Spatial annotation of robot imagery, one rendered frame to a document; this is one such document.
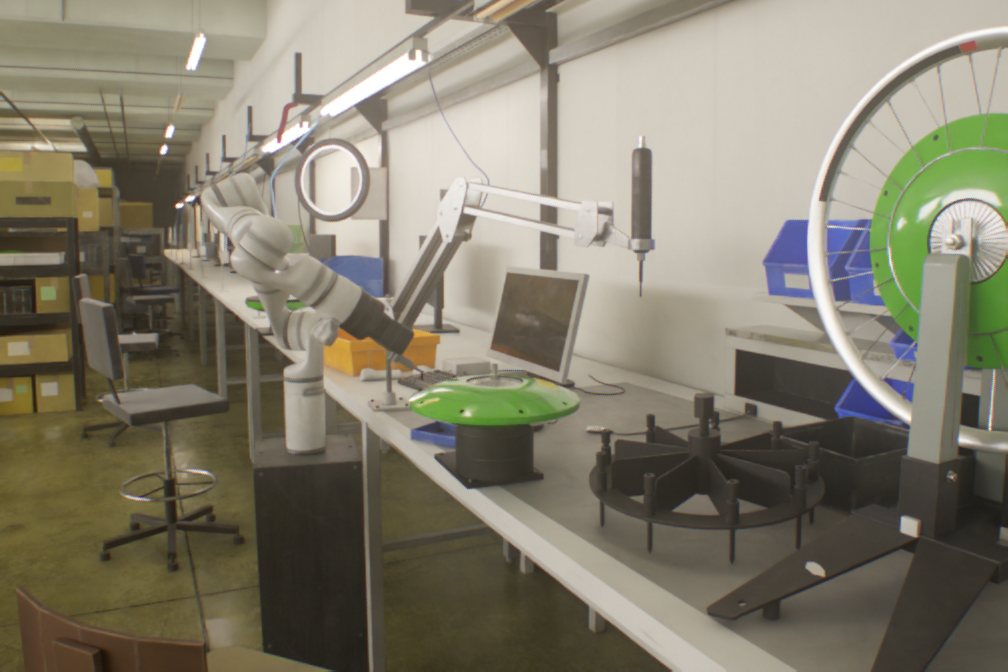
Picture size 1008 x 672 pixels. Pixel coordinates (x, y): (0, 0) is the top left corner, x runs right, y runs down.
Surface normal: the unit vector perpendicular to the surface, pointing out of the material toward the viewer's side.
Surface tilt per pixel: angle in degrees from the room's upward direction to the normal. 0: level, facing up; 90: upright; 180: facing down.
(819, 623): 0
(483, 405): 23
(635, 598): 0
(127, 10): 90
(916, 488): 90
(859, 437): 86
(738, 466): 94
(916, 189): 81
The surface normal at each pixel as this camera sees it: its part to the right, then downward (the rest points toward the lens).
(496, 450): 0.01, 0.08
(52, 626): -0.45, 0.07
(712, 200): -0.90, 0.04
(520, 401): 0.15, -0.90
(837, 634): 0.00, -1.00
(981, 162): -0.83, -0.20
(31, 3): 0.43, 0.07
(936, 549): -0.27, -0.93
